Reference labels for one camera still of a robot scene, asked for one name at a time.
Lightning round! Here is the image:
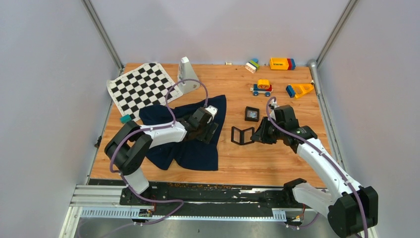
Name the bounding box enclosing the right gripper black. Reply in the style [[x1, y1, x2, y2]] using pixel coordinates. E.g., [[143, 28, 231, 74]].
[[251, 117, 284, 145]]

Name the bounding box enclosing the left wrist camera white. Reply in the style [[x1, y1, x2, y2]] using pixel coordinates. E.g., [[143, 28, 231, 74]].
[[205, 105, 218, 124]]

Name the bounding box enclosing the yellow red blue brick box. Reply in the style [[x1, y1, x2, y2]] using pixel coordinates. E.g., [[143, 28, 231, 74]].
[[269, 58, 296, 70]]

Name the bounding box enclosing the white metronome-shaped object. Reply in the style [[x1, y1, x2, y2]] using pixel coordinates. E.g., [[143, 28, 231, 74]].
[[177, 57, 200, 94]]

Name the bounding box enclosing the toy car with yellow top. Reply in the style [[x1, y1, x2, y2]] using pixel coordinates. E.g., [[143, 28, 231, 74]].
[[250, 79, 273, 97]]

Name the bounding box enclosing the teal block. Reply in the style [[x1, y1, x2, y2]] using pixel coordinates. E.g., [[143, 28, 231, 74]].
[[120, 115, 132, 124]]

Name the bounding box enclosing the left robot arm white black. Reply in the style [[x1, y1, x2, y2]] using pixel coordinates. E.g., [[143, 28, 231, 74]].
[[105, 106, 218, 205]]

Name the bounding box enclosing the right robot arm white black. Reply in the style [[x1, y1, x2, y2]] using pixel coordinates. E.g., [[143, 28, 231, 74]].
[[251, 103, 378, 238]]

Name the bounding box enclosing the orange blue toy ramp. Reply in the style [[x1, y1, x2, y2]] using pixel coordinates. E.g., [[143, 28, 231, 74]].
[[286, 83, 315, 99]]

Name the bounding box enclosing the black square frame box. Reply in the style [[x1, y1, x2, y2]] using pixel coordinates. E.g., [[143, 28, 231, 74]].
[[231, 126, 255, 146]]

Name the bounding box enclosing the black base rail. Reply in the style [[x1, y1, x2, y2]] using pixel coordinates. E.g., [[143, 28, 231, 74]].
[[119, 181, 310, 218]]

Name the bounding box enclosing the grey metal pipe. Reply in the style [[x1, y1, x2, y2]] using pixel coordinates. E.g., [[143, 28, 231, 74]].
[[308, 59, 322, 96]]

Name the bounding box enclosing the navy blue garment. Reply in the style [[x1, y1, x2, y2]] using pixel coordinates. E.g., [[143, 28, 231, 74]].
[[139, 95, 227, 171]]

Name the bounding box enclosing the white green blue brick stack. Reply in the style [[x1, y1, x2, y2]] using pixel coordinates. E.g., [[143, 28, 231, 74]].
[[245, 58, 260, 73]]

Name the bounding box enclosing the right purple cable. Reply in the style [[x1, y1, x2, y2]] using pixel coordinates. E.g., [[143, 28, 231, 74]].
[[265, 96, 370, 238]]

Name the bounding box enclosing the checkerboard calibration mat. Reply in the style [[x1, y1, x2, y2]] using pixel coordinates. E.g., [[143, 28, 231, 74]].
[[106, 63, 183, 121]]

